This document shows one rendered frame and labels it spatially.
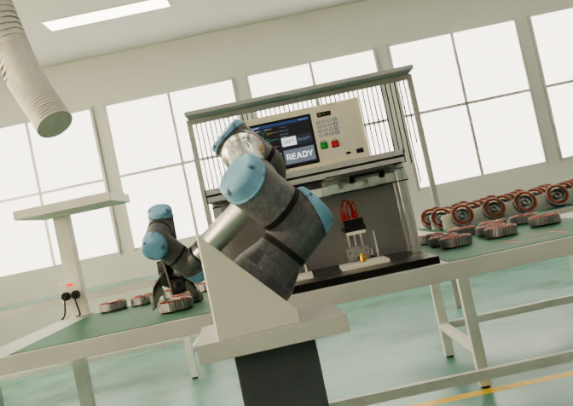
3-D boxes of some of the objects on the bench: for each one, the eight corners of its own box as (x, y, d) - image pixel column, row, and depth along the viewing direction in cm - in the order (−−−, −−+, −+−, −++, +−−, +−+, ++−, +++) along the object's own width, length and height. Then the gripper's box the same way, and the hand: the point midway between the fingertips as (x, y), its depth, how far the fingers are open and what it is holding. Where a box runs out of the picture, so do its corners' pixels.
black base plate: (440, 263, 218) (438, 255, 218) (224, 309, 218) (222, 301, 218) (413, 255, 265) (412, 248, 265) (235, 292, 265) (234, 287, 265)
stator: (195, 307, 239) (193, 296, 239) (160, 316, 236) (158, 304, 236) (192, 305, 250) (190, 294, 250) (159, 313, 247) (156, 302, 247)
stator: (479, 240, 265) (477, 230, 265) (498, 234, 272) (495, 224, 272) (506, 237, 256) (503, 226, 256) (524, 231, 263) (522, 221, 263)
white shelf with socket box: (133, 311, 280) (108, 191, 282) (36, 332, 280) (12, 211, 282) (150, 301, 315) (128, 194, 317) (63, 319, 315) (42, 212, 317)
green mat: (217, 311, 216) (217, 310, 216) (8, 356, 216) (8, 355, 216) (238, 283, 310) (238, 282, 310) (93, 314, 310) (93, 313, 310)
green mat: (656, 217, 217) (656, 217, 217) (448, 262, 216) (448, 261, 216) (544, 218, 311) (544, 217, 311) (400, 249, 310) (400, 248, 310)
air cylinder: (371, 260, 252) (367, 244, 252) (350, 265, 252) (345, 249, 252) (369, 259, 257) (366, 244, 258) (348, 264, 257) (344, 248, 258)
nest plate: (390, 261, 233) (389, 258, 233) (343, 271, 233) (342, 268, 233) (384, 258, 248) (383, 255, 248) (339, 268, 248) (338, 264, 248)
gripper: (194, 236, 243) (202, 287, 252) (133, 249, 238) (143, 301, 247) (199, 249, 235) (207, 301, 244) (136, 263, 231) (147, 316, 240)
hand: (176, 306), depth 243 cm, fingers open, 14 cm apart
